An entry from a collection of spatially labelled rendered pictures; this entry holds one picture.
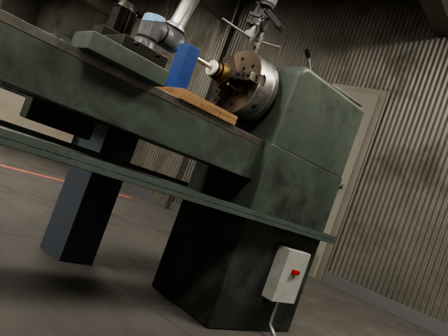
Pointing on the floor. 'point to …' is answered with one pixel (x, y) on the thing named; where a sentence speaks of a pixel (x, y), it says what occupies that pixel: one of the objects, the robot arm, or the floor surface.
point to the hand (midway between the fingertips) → (253, 45)
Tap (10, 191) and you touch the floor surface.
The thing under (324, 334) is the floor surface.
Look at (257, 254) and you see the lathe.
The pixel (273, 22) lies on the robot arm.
